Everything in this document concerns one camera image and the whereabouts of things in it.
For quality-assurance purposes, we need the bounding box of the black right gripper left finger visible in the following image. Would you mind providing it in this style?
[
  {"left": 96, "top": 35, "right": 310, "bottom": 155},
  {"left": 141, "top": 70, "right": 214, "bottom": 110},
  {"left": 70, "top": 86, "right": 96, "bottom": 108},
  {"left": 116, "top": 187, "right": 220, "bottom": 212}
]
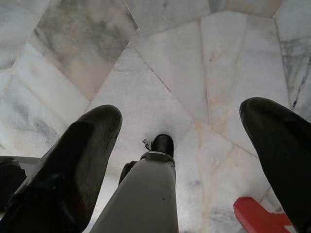
[{"left": 0, "top": 104, "right": 123, "bottom": 233}]

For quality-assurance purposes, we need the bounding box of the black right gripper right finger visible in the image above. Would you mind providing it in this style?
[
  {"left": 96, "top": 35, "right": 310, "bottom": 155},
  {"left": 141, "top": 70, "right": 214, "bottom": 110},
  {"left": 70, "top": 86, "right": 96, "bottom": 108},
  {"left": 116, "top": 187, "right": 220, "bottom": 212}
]
[{"left": 239, "top": 97, "right": 311, "bottom": 233}]

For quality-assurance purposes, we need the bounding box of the red plastic stool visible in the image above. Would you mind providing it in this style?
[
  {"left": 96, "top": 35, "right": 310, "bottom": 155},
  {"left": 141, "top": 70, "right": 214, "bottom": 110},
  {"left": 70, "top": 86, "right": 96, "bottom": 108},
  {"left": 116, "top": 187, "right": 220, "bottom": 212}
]
[{"left": 233, "top": 196, "right": 294, "bottom": 233}]

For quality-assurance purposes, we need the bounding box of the grey robot right leg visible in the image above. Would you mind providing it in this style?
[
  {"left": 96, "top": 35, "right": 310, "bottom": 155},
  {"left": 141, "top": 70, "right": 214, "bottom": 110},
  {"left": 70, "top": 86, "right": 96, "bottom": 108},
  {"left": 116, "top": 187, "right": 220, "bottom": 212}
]
[{"left": 88, "top": 150, "right": 177, "bottom": 233}]

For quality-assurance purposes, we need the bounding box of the black robot right foot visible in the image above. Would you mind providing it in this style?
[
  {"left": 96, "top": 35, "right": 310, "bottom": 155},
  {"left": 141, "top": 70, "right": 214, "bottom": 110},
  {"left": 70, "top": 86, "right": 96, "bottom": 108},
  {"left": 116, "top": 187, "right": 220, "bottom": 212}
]
[{"left": 151, "top": 133, "right": 175, "bottom": 158}]

